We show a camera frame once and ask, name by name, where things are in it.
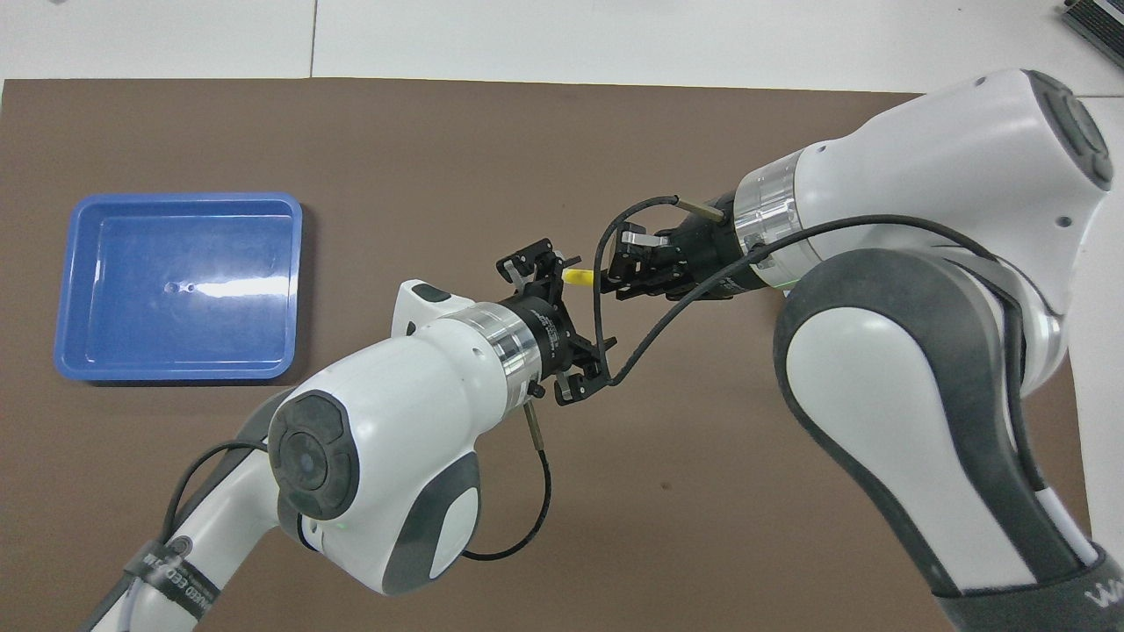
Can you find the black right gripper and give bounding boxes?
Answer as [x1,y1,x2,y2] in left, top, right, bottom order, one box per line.
[606,211,743,304]

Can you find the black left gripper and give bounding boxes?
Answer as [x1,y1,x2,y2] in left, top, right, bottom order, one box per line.
[496,237,616,406]

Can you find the blue plastic tray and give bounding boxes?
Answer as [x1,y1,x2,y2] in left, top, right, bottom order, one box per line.
[53,191,304,385]

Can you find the brown table mat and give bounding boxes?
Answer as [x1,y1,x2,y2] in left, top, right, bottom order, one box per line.
[0,77,1094,632]

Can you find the grey ribbed device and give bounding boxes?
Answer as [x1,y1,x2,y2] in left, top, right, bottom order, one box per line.
[1060,0,1124,45]

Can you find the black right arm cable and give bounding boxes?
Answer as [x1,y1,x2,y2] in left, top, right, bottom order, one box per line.
[593,195,1050,492]

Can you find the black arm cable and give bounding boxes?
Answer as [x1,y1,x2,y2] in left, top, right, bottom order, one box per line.
[593,195,1050,492]
[162,386,554,563]

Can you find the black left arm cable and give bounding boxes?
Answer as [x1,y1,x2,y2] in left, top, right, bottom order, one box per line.
[162,386,554,563]

